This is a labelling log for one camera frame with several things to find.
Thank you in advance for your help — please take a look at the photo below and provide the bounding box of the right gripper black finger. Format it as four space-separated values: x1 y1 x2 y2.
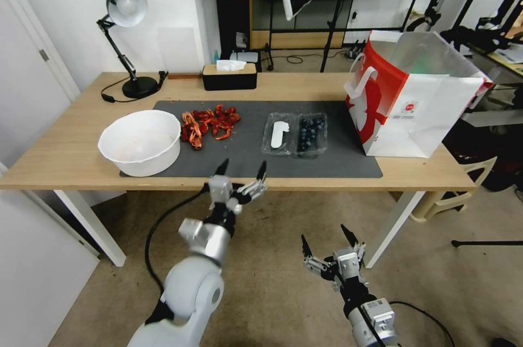
300 234 333 279
340 224 367 267

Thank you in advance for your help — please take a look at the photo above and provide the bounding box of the white label in container lid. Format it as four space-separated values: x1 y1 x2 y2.
270 120 290 149

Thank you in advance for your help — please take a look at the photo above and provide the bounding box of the clear plastic takeout container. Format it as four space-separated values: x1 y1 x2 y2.
261 112 330 159

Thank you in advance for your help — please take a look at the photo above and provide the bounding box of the black tissue box wooden lid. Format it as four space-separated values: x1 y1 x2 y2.
201 63 259 92

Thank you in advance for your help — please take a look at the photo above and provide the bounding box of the red and white takeout bag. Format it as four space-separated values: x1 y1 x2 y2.
344 29 494 159

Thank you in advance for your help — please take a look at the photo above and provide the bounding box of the dark grey desk mat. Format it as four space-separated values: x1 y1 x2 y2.
119 100 384 179

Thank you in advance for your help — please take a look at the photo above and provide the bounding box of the heap of blueberries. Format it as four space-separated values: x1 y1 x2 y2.
297 117 327 151

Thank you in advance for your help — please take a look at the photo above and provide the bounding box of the white plastic bowl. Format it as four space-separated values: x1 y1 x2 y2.
97 109 182 178

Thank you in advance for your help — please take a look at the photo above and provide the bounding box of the white tissue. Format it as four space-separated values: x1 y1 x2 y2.
215 59 247 72

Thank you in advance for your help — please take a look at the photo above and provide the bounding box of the beige plastic stool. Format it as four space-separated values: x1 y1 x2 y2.
409 154 498 223

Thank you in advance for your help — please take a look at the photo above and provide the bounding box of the white router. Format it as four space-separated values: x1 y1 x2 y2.
229 50 259 64

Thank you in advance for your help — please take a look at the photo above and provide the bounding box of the black stand leg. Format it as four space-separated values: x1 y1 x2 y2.
451 239 523 248

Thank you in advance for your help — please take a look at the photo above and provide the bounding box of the wooden table with white legs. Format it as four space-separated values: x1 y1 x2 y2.
0 72 478 269

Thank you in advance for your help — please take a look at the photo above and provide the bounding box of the black desk lamp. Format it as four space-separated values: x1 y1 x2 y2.
96 0 161 100

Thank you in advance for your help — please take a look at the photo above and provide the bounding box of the black light stand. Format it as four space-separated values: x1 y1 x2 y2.
320 0 357 74

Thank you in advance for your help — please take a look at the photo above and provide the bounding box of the black tripod rig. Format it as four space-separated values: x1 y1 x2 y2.
404 0 523 56

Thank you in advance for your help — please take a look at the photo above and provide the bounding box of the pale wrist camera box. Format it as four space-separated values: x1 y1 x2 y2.
332 250 363 279
209 175 234 204

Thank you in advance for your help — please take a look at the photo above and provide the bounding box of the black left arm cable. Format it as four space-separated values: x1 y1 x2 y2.
144 185 211 316

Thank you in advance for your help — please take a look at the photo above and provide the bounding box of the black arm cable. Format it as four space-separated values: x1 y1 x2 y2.
144 185 211 316
388 300 457 347

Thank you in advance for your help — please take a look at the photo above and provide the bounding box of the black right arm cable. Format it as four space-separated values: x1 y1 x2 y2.
388 300 457 347

